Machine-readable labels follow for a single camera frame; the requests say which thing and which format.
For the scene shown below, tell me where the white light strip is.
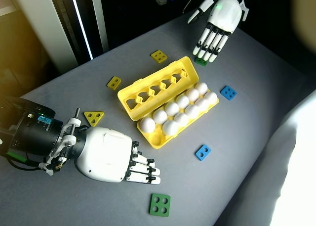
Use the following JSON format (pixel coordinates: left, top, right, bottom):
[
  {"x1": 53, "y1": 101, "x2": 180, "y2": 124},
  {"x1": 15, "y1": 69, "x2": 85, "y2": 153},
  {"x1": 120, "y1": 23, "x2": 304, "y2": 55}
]
[{"x1": 69, "y1": 0, "x2": 94, "y2": 61}]

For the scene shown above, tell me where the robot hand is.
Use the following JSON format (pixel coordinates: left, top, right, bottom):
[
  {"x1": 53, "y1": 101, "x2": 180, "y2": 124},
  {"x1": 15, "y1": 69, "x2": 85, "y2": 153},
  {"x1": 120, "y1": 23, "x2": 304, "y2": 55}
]
[
  {"x1": 75, "y1": 126, "x2": 161, "y2": 185},
  {"x1": 187, "y1": 0, "x2": 243, "y2": 63}
]

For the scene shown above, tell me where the blue four-hole square block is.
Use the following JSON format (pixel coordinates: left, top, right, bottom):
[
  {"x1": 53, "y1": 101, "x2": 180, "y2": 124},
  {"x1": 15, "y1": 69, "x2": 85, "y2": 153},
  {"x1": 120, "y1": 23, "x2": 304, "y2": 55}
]
[{"x1": 219, "y1": 85, "x2": 237, "y2": 101}]

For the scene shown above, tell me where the yellow four-hole square block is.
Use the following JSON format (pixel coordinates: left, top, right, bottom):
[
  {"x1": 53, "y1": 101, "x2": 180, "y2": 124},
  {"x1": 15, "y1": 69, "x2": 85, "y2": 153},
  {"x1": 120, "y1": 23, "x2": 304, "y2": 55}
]
[{"x1": 150, "y1": 49, "x2": 168, "y2": 64}]

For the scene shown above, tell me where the white cabinet panel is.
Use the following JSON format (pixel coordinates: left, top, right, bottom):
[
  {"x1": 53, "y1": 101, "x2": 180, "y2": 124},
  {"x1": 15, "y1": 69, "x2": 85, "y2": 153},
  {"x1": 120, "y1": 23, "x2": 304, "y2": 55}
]
[{"x1": 9, "y1": 0, "x2": 79, "y2": 75}]

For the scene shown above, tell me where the yellow two-hole block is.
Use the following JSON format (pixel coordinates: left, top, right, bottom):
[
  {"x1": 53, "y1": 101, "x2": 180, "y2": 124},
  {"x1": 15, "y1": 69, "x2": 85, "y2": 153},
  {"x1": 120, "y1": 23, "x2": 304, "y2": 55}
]
[{"x1": 106, "y1": 76, "x2": 122, "y2": 90}]

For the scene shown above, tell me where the grey table cloth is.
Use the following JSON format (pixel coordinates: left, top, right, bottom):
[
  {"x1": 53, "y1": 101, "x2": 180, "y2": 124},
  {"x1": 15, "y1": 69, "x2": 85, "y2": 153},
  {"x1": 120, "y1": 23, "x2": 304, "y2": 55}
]
[{"x1": 0, "y1": 9, "x2": 316, "y2": 226}]

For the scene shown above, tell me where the white frame post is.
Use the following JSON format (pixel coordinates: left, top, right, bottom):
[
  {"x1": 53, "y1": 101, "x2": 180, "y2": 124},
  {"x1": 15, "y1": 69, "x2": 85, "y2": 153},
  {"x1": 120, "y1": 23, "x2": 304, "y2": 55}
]
[{"x1": 89, "y1": 0, "x2": 110, "y2": 54}]

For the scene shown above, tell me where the large green four-hole block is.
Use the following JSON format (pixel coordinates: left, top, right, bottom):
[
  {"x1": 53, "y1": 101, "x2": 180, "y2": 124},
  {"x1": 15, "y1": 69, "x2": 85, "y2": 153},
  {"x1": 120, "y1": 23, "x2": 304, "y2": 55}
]
[{"x1": 149, "y1": 193, "x2": 171, "y2": 217}]

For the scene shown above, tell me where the yellow three-hole triangle block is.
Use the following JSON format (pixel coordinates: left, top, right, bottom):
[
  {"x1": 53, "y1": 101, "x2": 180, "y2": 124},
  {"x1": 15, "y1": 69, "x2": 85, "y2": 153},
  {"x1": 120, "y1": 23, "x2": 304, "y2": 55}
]
[{"x1": 83, "y1": 110, "x2": 105, "y2": 128}]

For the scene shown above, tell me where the blue two-hole block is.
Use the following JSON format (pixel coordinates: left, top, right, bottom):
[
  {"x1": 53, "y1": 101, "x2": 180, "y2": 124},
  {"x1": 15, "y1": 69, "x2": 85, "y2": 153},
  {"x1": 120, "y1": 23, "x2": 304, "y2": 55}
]
[{"x1": 194, "y1": 144, "x2": 212, "y2": 161}]

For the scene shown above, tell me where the yellow egg carton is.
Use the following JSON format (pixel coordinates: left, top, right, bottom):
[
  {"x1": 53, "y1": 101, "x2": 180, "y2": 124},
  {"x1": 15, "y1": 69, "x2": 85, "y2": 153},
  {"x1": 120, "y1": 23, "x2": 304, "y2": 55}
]
[{"x1": 117, "y1": 56, "x2": 220, "y2": 149}]

